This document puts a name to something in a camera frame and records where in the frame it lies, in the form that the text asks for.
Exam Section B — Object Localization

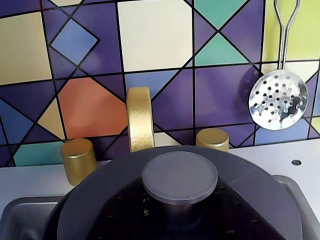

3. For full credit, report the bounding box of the gold faucet knob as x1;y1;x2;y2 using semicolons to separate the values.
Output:
195;128;230;154
60;137;98;187

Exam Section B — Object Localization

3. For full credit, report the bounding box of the colourful geometric backsplash panel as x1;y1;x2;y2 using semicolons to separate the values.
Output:
0;0;320;169

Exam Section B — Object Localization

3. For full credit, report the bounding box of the blue wooden toy kitchen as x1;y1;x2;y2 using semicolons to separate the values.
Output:
0;0;320;240

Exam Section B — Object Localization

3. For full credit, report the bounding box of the gray toy sink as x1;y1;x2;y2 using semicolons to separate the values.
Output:
0;174;302;240

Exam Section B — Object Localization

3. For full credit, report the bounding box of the gray round lid with knob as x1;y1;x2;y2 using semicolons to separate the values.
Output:
56;145;310;240

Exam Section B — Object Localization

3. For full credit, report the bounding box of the perforated steel skimmer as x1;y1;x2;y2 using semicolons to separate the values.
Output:
247;0;309;131

